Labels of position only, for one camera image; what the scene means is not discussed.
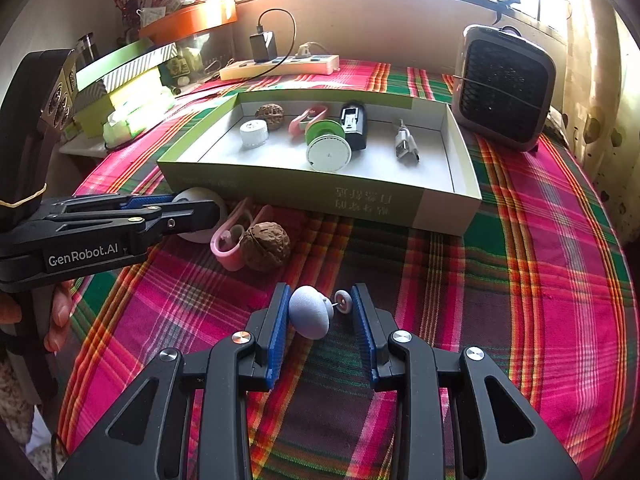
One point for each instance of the green spool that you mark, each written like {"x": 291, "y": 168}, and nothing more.
{"x": 325, "y": 130}

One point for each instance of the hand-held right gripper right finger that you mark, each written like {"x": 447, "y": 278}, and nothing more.
{"x": 364, "y": 335}

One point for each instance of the green labelled package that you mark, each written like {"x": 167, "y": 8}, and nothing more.
{"x": 180, "y": 70}

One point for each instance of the black window clip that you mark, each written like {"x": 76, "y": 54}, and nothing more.
{"x": 505, "y": 5}

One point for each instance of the striped box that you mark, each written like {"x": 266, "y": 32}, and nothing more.
{"x": 135, "y": 70}

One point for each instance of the brown walnut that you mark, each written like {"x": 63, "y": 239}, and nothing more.
{"x": 265, "y": 247}
{"x": 270, "y": 111}

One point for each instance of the yellow rubber band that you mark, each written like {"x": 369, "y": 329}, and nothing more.
{"x": 22, "y": 204}

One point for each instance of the green tissue pack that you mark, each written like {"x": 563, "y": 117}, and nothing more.
{"x": 135, "y": 120}

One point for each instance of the person's left hand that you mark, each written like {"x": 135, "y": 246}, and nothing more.
{"x": 60, "y": 310}

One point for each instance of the green and white cardboard box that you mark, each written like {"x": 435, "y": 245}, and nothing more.
{"x": 280, "y": 195}

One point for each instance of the black charger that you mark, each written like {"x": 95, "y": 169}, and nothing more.
{"x": 262, "y": 47}

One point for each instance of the plaid tablecloth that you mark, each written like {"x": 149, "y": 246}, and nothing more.
{"x": 475, "y": 285}

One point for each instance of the yellow-green box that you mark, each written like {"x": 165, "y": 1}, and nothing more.
{"x": 125, "y": 97}

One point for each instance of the black rectangular device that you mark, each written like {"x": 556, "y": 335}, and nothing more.
{"x": 356, "y": 132}

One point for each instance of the orange tray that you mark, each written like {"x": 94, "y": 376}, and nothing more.
{"x": 185, "y": 20}

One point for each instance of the white plug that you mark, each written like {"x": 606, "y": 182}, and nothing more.
{"x": 306, "y": 52}

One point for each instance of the white disc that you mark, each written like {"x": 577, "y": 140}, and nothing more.
{"x": 327, "y": 155}

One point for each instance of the heart print curtain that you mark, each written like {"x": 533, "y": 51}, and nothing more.
{"x": 590, "y": 110}

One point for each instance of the pale blue mushroom-shaped knob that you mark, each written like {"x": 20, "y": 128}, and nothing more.
{"x": 310, "y": 310}

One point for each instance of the white bottle cap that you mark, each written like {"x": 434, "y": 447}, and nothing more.
{"x": 253, "y": 134}

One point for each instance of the dark glass jar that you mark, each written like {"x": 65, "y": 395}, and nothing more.
{"x": 86, "y": 47}

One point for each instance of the green flat box lid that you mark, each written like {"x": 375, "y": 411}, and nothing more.
{"x": 115, "y": 62}

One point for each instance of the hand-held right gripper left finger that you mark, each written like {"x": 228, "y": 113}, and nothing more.
{"x": 277, "y": 335}

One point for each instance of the grey desk heater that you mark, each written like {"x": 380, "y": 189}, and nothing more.
{"x": 500, "y": 90}

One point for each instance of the white round holder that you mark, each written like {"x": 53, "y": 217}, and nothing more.
{"x": 200, "y": 194}

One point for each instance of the cream power strip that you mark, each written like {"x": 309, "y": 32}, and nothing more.
{"x": 300, "y": 66}

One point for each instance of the floral patterned clothing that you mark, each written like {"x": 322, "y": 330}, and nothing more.
{"x": 15, "y": 410}

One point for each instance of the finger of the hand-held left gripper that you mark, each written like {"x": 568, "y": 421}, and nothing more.
{"x": 190, "y": 215}
{"x": 145, "y": 202}

